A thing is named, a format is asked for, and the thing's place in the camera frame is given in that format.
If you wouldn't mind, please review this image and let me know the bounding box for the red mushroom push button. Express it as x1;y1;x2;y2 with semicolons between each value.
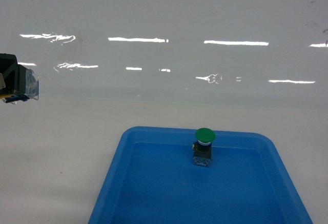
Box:
1;53;39;103

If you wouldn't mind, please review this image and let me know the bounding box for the green mushroom push button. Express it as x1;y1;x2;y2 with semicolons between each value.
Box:
192;128;216;167

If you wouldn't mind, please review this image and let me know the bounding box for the blue plastic tray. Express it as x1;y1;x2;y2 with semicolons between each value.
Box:
89;127;311;223

